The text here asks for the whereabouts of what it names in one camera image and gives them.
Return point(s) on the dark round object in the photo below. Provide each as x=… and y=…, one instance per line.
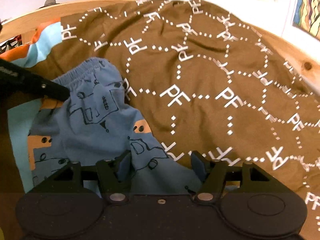
x=52, y=2

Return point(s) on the brown printed blanket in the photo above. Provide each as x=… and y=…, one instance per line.
x=200, y=67

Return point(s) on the wavy striped wall poster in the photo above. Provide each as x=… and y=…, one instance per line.
x=308, y=7

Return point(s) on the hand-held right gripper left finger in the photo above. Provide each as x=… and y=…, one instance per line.
x=124, y=167

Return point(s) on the blue printed pants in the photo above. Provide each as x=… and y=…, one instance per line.
x=100, y=130

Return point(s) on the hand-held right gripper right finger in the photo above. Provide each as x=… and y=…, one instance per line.
x=198, y=165

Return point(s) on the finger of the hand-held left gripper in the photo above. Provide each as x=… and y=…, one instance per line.
x=53, y=91

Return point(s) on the white wall pipe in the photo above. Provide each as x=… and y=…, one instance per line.
x=290, y=12

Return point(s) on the wooden bed frame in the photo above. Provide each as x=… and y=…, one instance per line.
x=303, y=62

